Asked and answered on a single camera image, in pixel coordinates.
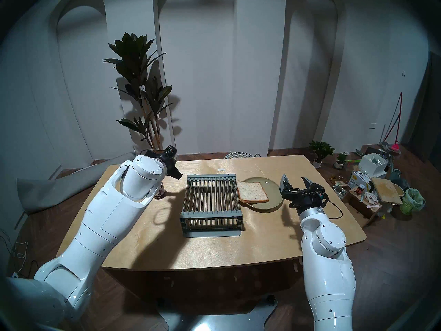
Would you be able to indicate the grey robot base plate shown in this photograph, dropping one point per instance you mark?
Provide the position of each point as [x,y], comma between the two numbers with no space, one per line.
[213,318]

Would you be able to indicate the small bushy potted plant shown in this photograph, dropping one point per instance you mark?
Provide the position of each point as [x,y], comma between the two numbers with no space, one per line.
[321,149]

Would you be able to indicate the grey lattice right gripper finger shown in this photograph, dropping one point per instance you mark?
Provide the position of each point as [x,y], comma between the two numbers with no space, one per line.
[286,183]
[308,184]

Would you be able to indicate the wooden cutting board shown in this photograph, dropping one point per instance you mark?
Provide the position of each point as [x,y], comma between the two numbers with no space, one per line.
[386,190]

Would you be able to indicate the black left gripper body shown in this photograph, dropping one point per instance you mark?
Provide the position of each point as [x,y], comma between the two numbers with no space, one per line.
[171,161]

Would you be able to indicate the strawberry jam glass jar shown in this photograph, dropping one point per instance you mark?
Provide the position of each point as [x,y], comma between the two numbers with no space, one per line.
[160,195]

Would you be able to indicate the tiny potted plant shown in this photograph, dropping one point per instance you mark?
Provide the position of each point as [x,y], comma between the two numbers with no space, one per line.
[340,160]

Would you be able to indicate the white bread slice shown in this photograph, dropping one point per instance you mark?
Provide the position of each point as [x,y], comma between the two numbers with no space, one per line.
[251,192]

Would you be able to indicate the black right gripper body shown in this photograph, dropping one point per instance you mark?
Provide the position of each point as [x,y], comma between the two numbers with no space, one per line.
[306,197]

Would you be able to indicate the small red lidded jar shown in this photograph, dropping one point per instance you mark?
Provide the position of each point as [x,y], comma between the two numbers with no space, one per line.
[360,189]

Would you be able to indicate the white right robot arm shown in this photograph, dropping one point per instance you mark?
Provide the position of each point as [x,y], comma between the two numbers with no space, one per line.
[327,264]

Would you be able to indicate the cream bowl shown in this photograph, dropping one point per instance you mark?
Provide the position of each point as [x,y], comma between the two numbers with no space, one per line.
[398,190]

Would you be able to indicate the white open box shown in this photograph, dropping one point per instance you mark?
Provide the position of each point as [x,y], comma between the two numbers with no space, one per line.
[372,164]

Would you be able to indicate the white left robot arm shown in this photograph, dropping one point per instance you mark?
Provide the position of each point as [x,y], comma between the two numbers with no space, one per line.
[103,223]

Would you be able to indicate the white wicker basket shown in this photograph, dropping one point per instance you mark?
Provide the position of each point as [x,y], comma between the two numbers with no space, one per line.
[238,156]

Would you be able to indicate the grey metal dish rack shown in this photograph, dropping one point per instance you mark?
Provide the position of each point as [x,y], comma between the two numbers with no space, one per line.
[212,196]

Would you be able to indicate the tall potted leafy plant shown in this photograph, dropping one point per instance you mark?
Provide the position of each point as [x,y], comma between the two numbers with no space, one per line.
[134,64]

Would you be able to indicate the yellow white cardboard box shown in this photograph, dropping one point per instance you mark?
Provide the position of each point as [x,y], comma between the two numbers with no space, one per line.
[358,180]

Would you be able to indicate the round beige ceramic plate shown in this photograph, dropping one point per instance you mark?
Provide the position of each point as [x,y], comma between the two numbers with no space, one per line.
[274,190]

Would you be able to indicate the green mesh bag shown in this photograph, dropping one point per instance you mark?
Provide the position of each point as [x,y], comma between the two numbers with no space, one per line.
[412,201]

